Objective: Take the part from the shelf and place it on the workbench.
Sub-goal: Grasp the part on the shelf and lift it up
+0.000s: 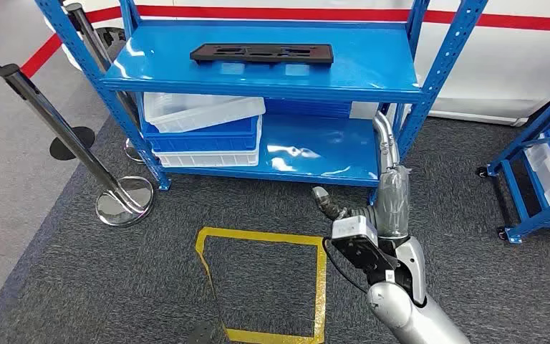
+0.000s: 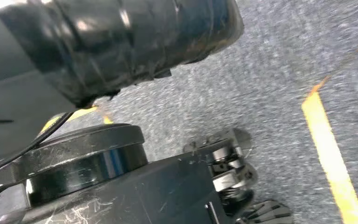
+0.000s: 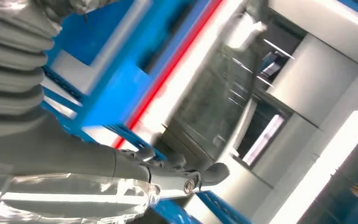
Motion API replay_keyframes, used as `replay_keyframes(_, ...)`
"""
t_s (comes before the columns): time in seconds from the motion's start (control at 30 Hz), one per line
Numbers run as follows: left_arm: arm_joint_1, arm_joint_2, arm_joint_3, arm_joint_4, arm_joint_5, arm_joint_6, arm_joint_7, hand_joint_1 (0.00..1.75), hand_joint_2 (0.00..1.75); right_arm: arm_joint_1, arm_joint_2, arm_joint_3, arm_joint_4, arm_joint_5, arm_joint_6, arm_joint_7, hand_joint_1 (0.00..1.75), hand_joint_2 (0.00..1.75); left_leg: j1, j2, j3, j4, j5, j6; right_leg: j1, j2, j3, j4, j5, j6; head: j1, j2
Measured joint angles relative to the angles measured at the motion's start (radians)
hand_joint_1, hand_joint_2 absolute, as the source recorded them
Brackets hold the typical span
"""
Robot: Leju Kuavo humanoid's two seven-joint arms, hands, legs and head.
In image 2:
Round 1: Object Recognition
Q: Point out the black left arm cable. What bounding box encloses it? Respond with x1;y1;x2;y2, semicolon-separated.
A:
0;112;75;179

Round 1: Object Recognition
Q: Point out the yellow floor tape outline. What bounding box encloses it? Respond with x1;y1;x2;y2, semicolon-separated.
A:
40;31;358;224

